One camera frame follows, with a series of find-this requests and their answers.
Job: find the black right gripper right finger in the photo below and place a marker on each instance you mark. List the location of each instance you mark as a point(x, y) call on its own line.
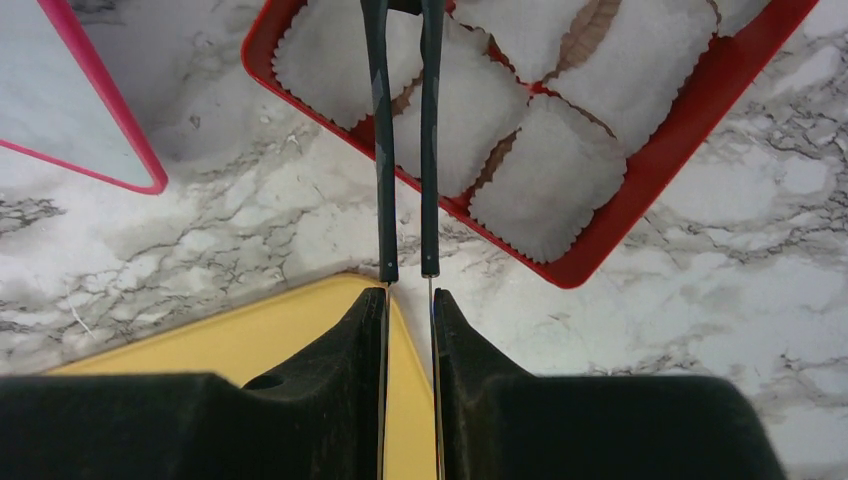
point(495, 420)

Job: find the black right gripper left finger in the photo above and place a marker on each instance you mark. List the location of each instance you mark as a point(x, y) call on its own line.
point(320, 414)

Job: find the yellow plastic tray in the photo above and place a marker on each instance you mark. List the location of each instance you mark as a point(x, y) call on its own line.
point(246, 342)

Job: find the red chocolate box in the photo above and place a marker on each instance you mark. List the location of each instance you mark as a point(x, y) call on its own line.
point(555, 174)

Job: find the pink-framed whiteboard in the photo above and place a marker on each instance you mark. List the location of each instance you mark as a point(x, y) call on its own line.
point(60, 104)

